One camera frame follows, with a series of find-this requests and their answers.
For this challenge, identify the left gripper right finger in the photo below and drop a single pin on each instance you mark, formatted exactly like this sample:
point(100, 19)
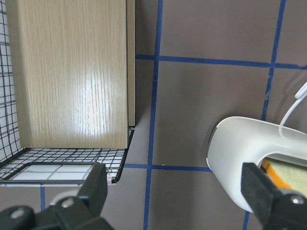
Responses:
point(275, 208)

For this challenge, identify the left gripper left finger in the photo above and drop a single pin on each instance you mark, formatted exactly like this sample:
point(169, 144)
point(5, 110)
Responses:
point(79, 212)

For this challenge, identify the white two-slot toaster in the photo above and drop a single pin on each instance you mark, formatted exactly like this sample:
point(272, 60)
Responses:
point(236, 140)

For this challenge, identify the yellow toast slice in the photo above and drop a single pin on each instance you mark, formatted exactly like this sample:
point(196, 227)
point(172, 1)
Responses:
point(286, 175)

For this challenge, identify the wire basket rack with wood shelf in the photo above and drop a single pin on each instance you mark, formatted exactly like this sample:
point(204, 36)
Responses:
point(67, 89)

